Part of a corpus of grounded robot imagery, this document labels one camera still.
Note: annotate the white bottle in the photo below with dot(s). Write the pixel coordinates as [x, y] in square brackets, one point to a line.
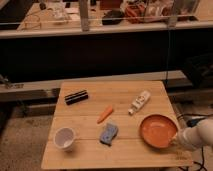
[139, 102]

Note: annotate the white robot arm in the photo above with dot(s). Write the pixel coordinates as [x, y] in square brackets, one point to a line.
[193, 138]

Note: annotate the orange ceramic bowl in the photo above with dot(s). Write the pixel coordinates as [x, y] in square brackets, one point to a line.
[157, 131]

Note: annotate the white cup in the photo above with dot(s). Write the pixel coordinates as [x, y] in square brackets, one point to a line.
[64, 138]

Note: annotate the orange carrot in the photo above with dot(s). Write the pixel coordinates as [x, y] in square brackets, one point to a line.
[105, 114]

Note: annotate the metal shelf post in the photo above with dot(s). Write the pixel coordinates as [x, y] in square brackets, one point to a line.
[83, 9]

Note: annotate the red tool on shelf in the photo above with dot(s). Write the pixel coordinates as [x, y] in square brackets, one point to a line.
[135, 13]

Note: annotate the blue sponge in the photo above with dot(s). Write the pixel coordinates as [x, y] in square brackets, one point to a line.
[108, 134]

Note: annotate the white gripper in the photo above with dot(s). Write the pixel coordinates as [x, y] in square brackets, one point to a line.
[179, 140]

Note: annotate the black rectangular box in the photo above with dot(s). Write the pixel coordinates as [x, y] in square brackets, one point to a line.
[76, 97]

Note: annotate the wooden table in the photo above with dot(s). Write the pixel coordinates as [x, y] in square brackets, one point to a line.
[127, 150]

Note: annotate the black bag on shelf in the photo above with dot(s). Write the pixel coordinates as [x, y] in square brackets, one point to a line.
[112, 17]

